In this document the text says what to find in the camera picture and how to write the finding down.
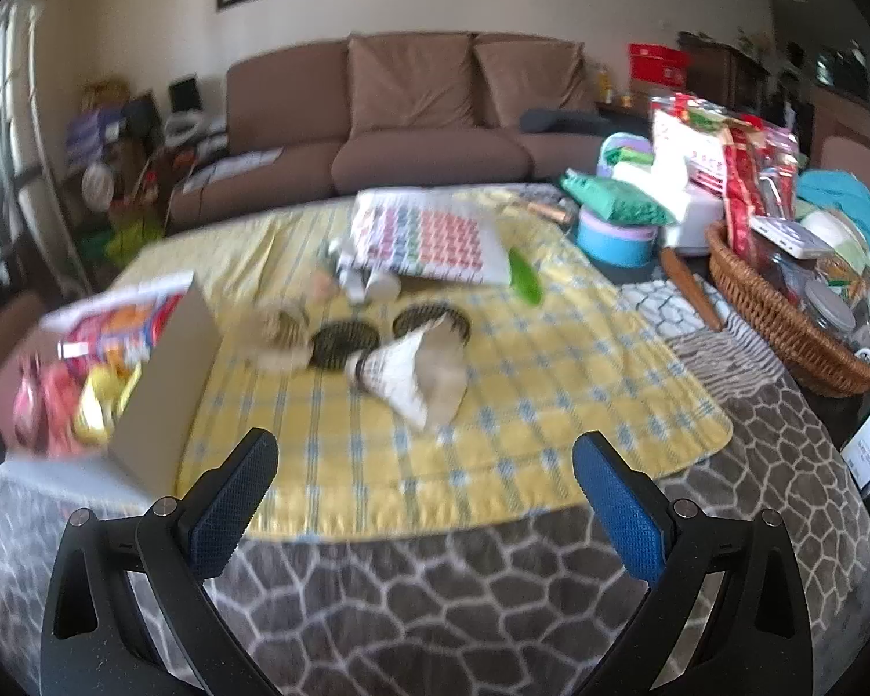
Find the white tissue box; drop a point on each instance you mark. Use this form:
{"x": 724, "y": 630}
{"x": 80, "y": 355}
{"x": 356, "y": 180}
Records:
{"x": 696, "y": 221}

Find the grey stone-patterned desktop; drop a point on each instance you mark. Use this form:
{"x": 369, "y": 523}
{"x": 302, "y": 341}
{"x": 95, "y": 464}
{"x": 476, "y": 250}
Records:
{"x": 442, "y": 609}

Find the small white container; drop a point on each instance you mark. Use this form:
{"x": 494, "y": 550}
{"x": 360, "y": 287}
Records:
{"x": 370, "y": 283}

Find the red snack packet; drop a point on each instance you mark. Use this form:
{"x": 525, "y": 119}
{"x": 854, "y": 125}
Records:
{"x": 750, "y": 174}

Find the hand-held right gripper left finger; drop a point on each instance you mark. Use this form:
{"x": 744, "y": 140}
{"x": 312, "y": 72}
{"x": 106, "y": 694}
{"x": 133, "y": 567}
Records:
{"x": 232, "y": 504}

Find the black square box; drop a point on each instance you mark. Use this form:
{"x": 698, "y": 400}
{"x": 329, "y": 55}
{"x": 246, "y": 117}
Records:
{"x": 183, "y": 93}

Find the yellow snack packet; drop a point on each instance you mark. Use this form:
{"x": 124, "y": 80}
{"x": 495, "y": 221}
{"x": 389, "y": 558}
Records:
{"x": 105, "y": 399}

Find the purple green lidded container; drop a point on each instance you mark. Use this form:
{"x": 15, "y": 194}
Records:
{"x": 623, "y": 152}

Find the brown cylinder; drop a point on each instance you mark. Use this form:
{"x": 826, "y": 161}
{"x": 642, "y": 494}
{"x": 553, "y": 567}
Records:
{"x": 547, "y": 212}

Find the red cardboard box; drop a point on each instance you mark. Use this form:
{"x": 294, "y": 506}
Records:
{"x": 656, "y": 62}

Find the pink plastic packet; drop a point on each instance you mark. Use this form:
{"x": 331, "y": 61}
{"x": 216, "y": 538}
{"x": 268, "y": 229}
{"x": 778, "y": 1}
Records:
{"x": 40, "y": 406}

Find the blue round container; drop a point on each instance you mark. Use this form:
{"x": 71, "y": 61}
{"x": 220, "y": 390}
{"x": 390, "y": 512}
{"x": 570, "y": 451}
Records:
{"x": 609, "y": 246}

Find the brown wicker basket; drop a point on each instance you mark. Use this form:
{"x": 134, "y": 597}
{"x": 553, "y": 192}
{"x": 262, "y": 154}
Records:
{"x": 761, "y": 319}

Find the green packet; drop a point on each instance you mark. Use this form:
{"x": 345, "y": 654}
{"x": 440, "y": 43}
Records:
{"x": 609, "y": 196}

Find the teal cloth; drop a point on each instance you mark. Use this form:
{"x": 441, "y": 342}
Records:
{"x": 848, "y": 199}

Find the dark wooden cabinet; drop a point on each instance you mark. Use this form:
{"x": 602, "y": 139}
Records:
{"x": 725, "y": 76}

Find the yellow plaid cloth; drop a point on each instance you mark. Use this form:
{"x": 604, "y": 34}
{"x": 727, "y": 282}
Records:
{"x": 515, "y": 406}

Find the white red-print packet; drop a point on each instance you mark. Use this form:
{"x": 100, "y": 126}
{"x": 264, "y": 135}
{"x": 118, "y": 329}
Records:
{"x": 685, "y": 149}

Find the lime green bag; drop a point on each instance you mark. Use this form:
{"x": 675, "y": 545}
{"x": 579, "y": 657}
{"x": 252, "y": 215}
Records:
{"x": 134, "y": 239}

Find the white feather shuttlecock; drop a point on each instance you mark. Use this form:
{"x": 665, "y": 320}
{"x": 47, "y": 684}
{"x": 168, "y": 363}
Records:
{"x": 446, "y": 370}
{"x": 399, "y": 377}

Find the brown armchair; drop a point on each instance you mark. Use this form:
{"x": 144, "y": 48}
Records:
{"x": 859, "y": 156}

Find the white paper sheets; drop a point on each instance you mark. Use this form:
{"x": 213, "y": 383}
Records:
{"x": 236, "y": 165}

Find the wooden stick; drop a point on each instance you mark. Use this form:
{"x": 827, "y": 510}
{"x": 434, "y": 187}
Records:
{"x": 692, "y": 290}

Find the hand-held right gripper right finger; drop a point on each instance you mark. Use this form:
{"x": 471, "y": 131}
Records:
{"x": 623, "y": 515}

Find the glass jar grey lid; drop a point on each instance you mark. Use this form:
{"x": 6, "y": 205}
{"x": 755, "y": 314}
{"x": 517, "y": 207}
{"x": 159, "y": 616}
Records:
{"x": 830, "y": 312}

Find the white rectangular box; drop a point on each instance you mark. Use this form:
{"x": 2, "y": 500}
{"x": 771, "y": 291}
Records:
{"x": 790, "y": 236}

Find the colourful sticker sheet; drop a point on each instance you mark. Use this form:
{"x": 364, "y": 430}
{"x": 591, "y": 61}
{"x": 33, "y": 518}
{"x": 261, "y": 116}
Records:
{"x": 435, "y": 232}

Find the black round coaster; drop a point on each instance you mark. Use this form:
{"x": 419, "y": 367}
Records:
{"x": 337, "y": 344}
{"x": 424, "y": 319}

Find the yellow-green shuttlecock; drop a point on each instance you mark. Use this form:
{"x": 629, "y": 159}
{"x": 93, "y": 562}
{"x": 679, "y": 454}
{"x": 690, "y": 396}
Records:
{"x": 526, "y": 279}

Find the white storage box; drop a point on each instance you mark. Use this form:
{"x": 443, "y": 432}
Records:
{"x": 167, "y": 391}

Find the brown fabric sofa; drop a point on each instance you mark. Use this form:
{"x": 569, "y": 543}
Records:
{"x": 420, "y": 152}

